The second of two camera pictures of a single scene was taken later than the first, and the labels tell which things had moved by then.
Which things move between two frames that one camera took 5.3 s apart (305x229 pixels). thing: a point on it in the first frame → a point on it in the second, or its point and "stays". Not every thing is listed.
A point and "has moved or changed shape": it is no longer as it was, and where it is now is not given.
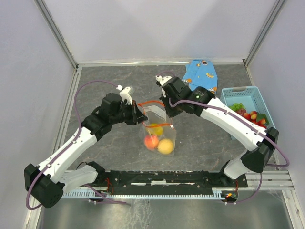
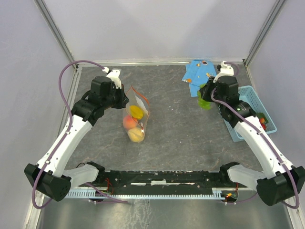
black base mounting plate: x=121 y=181 stays
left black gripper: x=137 y=116 → x=124 y=100
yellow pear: x=165 y=146 → x=136 y=134
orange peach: x=151 y=141 has moved or changed shape
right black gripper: x=170 y=113 → x=205 y=90
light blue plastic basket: x=249 y=97 stays
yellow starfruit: x=156 y=130 has moved or changed shape
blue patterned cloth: x=201 y=73 stays
